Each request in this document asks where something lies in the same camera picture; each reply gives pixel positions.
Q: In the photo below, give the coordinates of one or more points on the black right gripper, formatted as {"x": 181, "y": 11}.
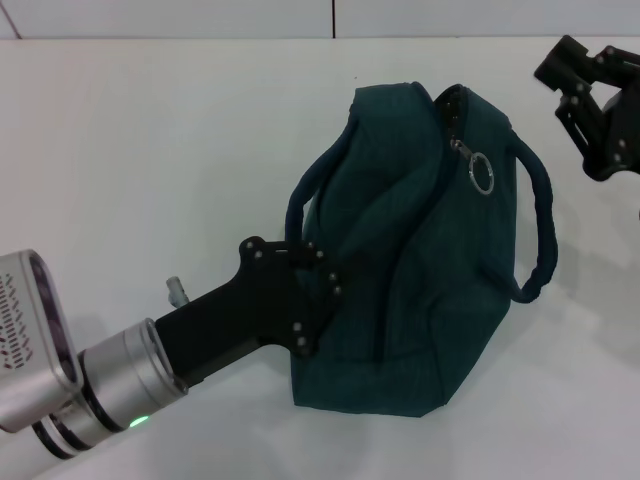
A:
{"x": 627, "y": 120}

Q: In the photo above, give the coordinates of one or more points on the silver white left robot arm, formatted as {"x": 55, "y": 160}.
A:
{"x": 130, "y": 370}

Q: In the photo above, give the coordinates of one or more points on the dark teal insulated bag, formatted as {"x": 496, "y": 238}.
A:
{"x": 410, "y": 300}

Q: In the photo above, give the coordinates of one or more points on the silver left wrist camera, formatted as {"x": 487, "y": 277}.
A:
{"x": 30, "y": 340}

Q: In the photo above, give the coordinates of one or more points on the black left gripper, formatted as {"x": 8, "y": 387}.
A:
{"x": 240, "y": 315}

